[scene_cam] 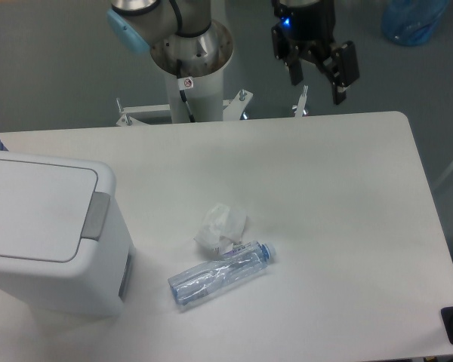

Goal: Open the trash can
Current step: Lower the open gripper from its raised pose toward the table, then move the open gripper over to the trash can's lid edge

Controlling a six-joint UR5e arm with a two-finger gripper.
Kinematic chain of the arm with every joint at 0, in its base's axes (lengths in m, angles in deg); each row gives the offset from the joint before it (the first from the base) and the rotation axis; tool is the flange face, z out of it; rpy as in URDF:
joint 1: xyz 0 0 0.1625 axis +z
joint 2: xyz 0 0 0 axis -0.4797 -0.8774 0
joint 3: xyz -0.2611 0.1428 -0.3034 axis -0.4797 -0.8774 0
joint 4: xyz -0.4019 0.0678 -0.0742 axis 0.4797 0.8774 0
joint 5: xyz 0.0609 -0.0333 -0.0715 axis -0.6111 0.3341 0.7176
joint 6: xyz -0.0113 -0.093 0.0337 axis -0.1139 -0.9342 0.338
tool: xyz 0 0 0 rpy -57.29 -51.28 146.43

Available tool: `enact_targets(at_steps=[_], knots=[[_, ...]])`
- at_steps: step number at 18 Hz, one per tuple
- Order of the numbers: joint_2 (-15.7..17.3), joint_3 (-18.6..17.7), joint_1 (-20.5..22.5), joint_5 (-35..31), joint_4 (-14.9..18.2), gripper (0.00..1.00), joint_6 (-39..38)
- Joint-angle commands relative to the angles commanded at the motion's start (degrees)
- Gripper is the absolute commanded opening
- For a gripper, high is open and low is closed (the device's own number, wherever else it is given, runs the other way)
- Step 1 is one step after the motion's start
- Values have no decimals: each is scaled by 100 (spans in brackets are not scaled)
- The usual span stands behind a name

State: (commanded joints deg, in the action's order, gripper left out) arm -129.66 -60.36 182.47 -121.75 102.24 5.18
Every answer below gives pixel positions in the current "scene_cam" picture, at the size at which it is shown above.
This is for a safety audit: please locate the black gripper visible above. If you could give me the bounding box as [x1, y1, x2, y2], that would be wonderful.
[271, 1, 360, 105]

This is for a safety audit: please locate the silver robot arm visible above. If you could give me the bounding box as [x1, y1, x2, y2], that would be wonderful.
[108, 1, 359, 104]

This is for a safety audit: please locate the white trash can lid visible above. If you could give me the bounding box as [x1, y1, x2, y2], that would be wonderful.
[0, 152, 116, 262]

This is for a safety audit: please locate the white trash can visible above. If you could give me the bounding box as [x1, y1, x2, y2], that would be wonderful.
[0, 151, 134, 316]

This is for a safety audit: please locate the blue plastic bag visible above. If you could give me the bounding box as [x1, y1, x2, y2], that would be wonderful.
[381, 0, 450, 47]

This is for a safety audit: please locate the crumpled white tissue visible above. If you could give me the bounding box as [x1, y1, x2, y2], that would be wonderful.
[193, 203, 247, 257]

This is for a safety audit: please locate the clear plastic water bottle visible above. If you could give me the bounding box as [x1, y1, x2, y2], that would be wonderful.
[168, 241, 276, 308]

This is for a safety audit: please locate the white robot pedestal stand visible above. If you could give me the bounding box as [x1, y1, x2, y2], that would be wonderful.
[115, 67, 310, 127]

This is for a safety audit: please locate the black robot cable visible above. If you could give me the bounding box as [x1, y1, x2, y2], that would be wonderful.
[168, 0, 197, 124]

